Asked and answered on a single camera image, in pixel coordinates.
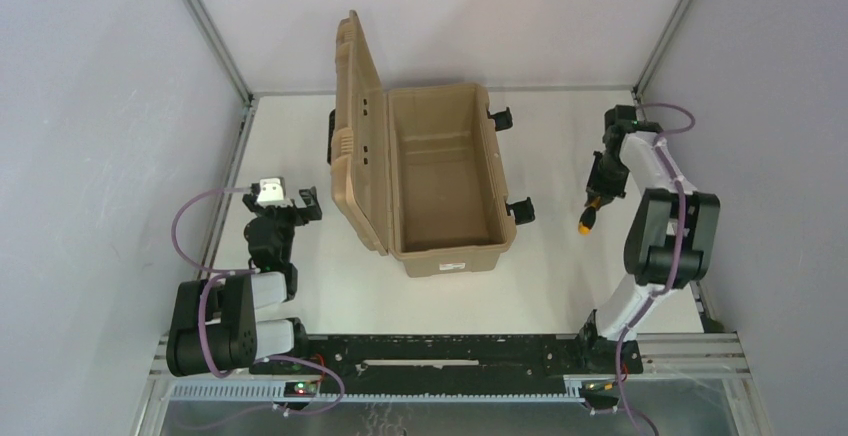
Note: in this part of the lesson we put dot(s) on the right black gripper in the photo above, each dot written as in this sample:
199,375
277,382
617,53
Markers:
602,186

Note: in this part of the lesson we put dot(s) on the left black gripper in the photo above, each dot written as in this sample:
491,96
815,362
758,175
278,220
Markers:
282,211

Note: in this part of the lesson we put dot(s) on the orange black handled screwdriver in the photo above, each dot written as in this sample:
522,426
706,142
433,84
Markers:
588,217

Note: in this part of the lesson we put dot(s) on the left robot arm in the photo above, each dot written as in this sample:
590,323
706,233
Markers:
214,327

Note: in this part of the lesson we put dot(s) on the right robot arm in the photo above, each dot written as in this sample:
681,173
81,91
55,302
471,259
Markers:
668,245

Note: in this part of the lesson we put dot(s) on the tan plastic toolbox bin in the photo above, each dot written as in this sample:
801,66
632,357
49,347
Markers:
417,171

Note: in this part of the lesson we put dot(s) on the small green-lit circuit board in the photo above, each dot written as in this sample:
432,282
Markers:
303,389

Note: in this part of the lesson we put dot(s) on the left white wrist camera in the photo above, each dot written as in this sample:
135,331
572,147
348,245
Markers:
270,192

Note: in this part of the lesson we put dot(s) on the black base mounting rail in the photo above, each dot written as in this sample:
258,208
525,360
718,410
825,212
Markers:
466,365

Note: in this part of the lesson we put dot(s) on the aluminium frame front rail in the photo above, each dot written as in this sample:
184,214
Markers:
701,360

